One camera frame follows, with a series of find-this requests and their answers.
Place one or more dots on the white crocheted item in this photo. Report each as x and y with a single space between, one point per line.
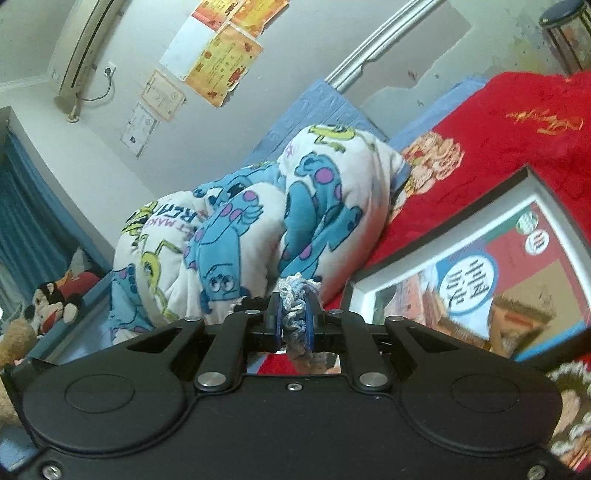
572 369

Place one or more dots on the blue curtain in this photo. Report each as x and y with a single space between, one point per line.
27 221

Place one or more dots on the black white mouse plush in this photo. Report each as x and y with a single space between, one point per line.
51 304

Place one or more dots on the grey cardboard box printed inside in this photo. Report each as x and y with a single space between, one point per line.
508 277

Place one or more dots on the small orange certificate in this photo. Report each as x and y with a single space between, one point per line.
258 16

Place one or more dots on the white blue crocheted scrunchie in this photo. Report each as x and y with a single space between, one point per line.
295 318

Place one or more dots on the red orange certificate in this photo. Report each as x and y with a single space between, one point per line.
210 11

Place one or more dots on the white air conditioner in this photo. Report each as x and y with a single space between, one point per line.
83 41

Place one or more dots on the white curved wall moulding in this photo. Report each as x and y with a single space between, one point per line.
369 50

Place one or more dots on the blue foam wall panel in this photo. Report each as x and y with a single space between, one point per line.
314 106

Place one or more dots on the blue top metal stool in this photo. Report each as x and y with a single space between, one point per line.
563 11

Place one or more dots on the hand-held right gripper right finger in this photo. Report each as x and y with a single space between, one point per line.
313 323

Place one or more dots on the large orange certificate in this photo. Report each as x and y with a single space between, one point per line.
226 64

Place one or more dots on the red embroidered blanket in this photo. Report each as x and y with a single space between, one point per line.
508 152

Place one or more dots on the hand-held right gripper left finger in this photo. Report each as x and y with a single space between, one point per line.
275 323

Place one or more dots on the beige plush toy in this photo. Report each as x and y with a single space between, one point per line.
16 344

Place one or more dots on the white wall outlet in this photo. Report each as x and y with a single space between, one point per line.
109 71

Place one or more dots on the beige bordered certificate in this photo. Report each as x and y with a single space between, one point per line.
162 94

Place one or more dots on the white paper sheet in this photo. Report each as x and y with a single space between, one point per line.
182 50

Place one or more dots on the white framed certificate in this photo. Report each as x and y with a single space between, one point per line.
138 129

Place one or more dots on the cartoon monster printed quilt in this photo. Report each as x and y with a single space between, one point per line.
323 207

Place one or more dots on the blue padded ledge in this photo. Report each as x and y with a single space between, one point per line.
87 323

